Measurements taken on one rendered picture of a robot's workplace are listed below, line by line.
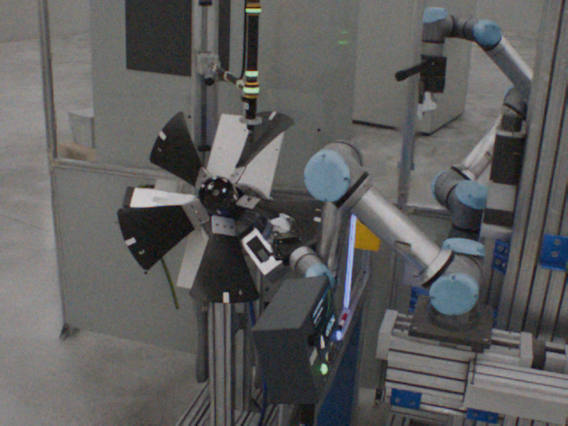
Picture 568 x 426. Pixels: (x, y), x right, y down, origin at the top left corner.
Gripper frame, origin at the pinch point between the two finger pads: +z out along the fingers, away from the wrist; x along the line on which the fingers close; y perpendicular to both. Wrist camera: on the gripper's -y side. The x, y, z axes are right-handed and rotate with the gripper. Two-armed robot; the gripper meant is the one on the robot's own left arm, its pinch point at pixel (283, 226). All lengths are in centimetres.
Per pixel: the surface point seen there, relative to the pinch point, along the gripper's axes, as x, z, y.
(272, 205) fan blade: 0.5, 16.3, -2.5
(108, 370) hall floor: 123, 105, 50
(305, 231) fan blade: 3.9, 2.3, -8.4
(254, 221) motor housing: 10.3, 26.1, 0.5
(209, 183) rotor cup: -5.1, 27.0, 15.6
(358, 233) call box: 16.1, 17.5, -35.3
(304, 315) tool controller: -12, -64, 19
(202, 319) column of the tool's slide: 87, 85, 5
